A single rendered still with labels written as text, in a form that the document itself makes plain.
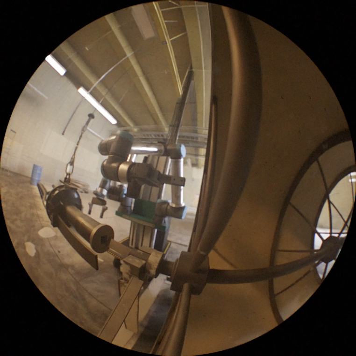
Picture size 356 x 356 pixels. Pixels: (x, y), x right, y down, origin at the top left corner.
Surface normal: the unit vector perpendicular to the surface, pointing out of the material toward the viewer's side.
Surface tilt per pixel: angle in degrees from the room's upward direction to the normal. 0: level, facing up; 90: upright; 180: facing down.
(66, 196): 90
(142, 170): 85
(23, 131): 90
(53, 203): 85
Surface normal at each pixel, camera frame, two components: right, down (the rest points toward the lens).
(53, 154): 0.97, 0.15
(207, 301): 0.07, -0.93
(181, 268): 0.00, -0.82
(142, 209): -0.11, -0.18
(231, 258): -0.09, -0.54
